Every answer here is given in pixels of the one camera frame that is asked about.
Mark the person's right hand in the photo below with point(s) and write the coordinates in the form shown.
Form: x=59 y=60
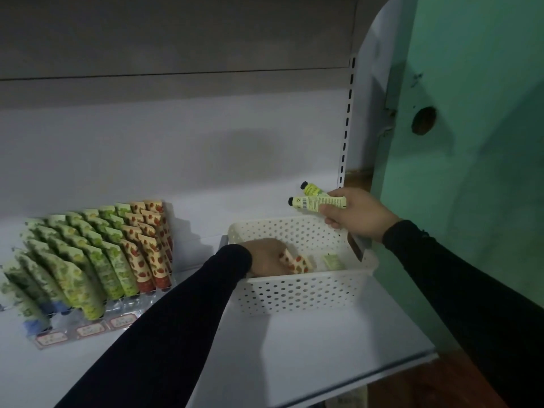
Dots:
x=365 y=216

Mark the person's right forearm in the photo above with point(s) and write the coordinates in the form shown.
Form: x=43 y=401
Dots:
x=467 y=293

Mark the white perforated basket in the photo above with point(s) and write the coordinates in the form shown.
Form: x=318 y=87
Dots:
x=297 y=293

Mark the clear acrylic display rack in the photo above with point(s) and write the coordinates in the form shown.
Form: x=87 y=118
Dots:
x=123 y=305

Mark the person's left hand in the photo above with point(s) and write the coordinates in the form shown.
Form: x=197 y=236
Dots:
x=265 y=257

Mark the white store shelf unit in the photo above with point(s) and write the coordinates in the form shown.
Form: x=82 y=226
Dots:
x=170 y=157

